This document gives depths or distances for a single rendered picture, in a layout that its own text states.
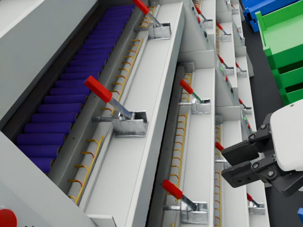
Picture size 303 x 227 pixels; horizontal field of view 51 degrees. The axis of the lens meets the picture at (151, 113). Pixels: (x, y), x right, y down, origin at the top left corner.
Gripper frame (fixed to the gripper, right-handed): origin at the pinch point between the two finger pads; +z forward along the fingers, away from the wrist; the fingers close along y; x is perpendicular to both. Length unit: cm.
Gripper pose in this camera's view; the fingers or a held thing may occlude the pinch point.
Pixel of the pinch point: (240, 164)
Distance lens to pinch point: 43.3
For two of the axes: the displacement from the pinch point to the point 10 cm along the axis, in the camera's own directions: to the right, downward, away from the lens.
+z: -7.6, 4.1, 5.0
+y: 1.6, -6.2, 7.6
